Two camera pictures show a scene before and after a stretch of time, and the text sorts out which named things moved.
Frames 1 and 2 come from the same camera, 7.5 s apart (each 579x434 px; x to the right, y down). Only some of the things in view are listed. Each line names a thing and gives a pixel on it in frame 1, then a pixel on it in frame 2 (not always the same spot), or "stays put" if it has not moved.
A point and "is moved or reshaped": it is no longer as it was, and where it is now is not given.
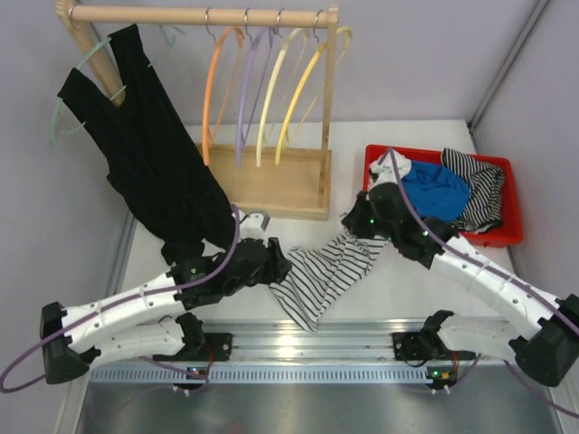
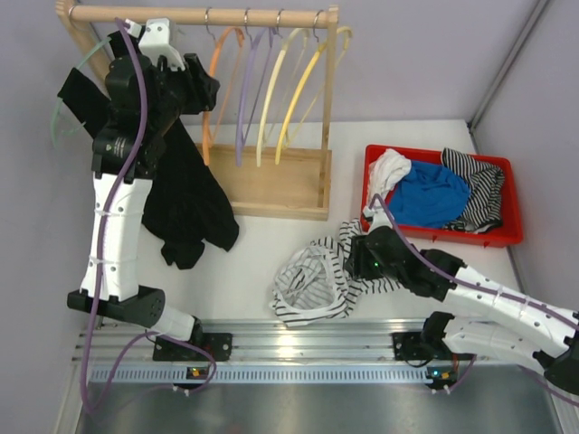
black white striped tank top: x=317 y=278 is moved or reshaped
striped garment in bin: x=483 y=207 stays put
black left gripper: x=275 y=260 -> x=199 y=84
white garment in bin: x=382 y=170 stays put
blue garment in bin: x=437 y=193 stays put
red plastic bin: x=510 y=229 stays put
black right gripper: x=354 y=221 -> x=357 y=262
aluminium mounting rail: x=277 y=340 stays put
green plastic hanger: x=105 y=42 stays put
